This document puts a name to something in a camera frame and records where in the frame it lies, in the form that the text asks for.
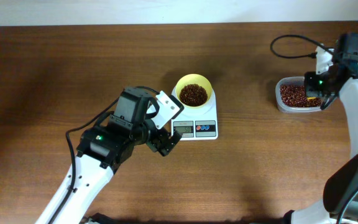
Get white digital kitchen scale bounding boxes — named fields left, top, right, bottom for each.
left=170, top=86, right=219, bottom=141

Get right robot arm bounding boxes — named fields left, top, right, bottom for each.
left=281, top=33, right=358, bottom=223

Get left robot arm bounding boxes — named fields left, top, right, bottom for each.
left=37, top=86, right=184, bottom=223

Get right black cable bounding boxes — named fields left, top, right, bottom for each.
left=269, top=34, right=358, bottom=224

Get yellow plastic bowl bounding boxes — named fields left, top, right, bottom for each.
left=173, top=74, right=213, bottom=108

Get black cable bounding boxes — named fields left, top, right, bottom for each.
left=47, top=85, right=161, bottom=224
left=269, top=34, right=358, bottom=224

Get red beans in bowl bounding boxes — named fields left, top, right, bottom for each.
left=179, top=84, right=208, bottom=107

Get left black cable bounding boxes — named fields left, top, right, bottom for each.
left=47, top=85, right=161, bottom=224

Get clear plastic food container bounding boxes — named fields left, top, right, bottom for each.
left=275, top=77, right=323, bottom=113

